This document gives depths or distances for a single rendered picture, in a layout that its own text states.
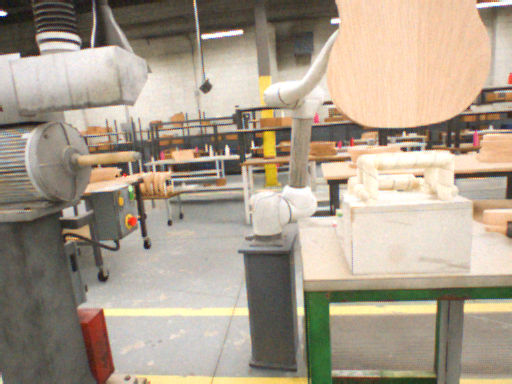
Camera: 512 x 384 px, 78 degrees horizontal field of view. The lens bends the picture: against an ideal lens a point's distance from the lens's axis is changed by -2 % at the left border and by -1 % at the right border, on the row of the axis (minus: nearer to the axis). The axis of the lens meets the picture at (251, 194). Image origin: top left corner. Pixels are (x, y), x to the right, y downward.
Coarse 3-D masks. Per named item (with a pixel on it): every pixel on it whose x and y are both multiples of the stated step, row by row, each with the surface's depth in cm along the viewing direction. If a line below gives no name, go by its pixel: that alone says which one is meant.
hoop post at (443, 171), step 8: (440, 168) 73; (448, 168) 72; (440, 176) 73; (448, 176) 72; (440, 184) 73; (448, 184) 72; (440, 192) 74; (448, 192) 73; (440, 200) 74; (448, 200) 73
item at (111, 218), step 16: (96, 192) 123; (112, 192) 122; (128, 192) 133; (96, 208) 124; (112, 208) 123; (128, 208) 132; (96, 224) 126; (112, 224) 125; (128, 224) 132; (64, 240) 124
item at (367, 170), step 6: (366, 168) 74; (372, 168) 74; (366, 174) 75; (372, 174) 74; (366, 180) 75; (372, 180) 74; (366, 186) 75; (372, 186) 75; (372, 192) 75; (372, 198) 75; (366, 204) 76; (372, 204) 75
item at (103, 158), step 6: (84, 156) 99; (90, 156) 99; (96, 156) 99; (102, 156) 98; (108, 156) 98; (114, 156) 98; (120, 156) 97; (126, 156) 97; (132, 156) 97; (78, 162) 99; (84, 162) 99; (90, 162) 99; (96, 162) 99; (102, 162) 99; (108, 162) 99; (114, 162) 99
